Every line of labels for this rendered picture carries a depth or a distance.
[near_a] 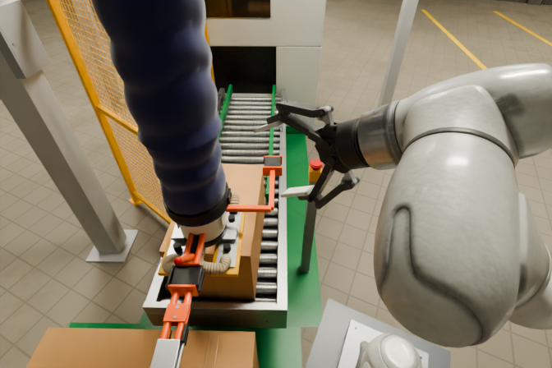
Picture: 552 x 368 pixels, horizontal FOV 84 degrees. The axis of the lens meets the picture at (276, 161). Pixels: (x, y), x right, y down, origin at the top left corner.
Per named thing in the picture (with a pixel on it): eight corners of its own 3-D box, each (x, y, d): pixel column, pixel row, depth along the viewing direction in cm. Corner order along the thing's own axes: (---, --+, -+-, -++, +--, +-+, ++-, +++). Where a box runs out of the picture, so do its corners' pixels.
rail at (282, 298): (280, 104, 340) (280, 88, 328) (285, 104, 340) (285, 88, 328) (277, 322, 162) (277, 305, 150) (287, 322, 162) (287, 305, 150)
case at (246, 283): (204, 208, 204) (195, 162, 179) (264, 210, 203) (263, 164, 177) (177, 296, 158) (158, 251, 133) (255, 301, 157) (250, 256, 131)
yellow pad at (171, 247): (181, 205, 137) (179, 198, 134) (204, 205, 137) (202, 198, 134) (158, 276, 111) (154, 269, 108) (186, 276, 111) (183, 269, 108)
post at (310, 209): (300, 264, 234) (309, 163, 170) (309, 264, 234) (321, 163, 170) (300, 272, 229) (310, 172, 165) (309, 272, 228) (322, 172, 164)
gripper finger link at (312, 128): (327, 151, 48) (329, 144, 47) (273, 120, 53) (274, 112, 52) (339, 143, 51) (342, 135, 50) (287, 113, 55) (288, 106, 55)
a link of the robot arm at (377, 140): (411, 92, 43) (372, 103, 47) (384, 109, 37) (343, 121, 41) (430, 151, 44) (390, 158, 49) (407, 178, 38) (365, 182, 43)
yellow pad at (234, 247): (223, 206, 137) (223, 198, 134) (246, 206, 137) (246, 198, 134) (210, 277, 111) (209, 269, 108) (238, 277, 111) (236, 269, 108)
